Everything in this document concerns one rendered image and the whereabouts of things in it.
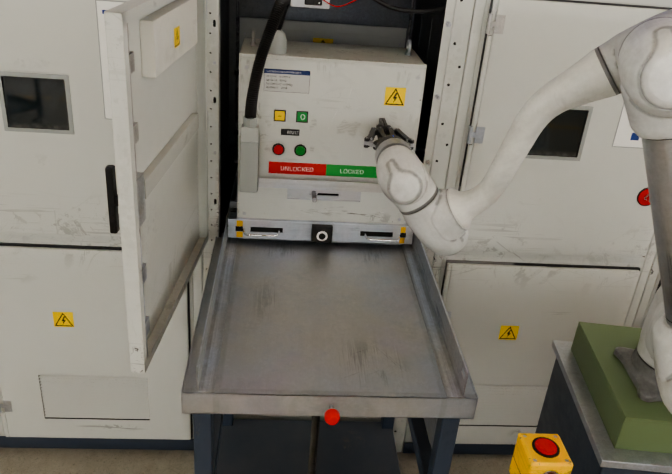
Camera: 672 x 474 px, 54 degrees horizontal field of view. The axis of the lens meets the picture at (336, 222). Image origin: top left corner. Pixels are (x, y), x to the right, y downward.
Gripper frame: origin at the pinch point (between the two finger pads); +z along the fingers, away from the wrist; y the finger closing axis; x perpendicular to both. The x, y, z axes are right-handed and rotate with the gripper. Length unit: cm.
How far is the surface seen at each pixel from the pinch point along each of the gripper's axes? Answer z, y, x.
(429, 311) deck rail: -31, 12, -38
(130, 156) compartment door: -56, -54, 10
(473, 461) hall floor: 2, 46, -123
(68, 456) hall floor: 2, -95, -123
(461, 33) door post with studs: 5.7, 18.8, 24.7
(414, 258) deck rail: -3.4, 12.8, -38.0
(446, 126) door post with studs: 5.6, 18.6, -0.7
